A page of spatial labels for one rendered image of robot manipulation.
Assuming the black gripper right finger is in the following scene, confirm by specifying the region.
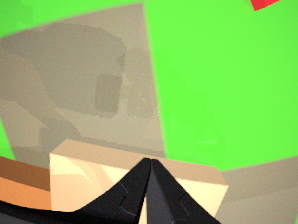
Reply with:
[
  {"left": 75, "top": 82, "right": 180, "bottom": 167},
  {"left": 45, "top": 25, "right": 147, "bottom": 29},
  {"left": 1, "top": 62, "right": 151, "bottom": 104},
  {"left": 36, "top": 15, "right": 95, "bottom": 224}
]
[{"left": 145, "top": 159, "right": 221, "bottom": 224}]

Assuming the red block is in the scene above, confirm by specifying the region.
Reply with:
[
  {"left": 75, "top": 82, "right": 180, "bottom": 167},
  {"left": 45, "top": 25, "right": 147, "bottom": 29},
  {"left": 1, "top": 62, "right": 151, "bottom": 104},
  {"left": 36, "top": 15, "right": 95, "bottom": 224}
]
[{"left": 250, "top": 0, "right": 278, "bottom": 11}]

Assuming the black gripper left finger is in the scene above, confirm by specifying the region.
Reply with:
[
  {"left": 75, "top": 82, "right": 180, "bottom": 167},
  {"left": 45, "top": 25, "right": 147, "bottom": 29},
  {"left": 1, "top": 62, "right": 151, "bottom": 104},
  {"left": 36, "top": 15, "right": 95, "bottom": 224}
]
[{"left": 0, "top": 157, "right": 152, "bottom": 224}]

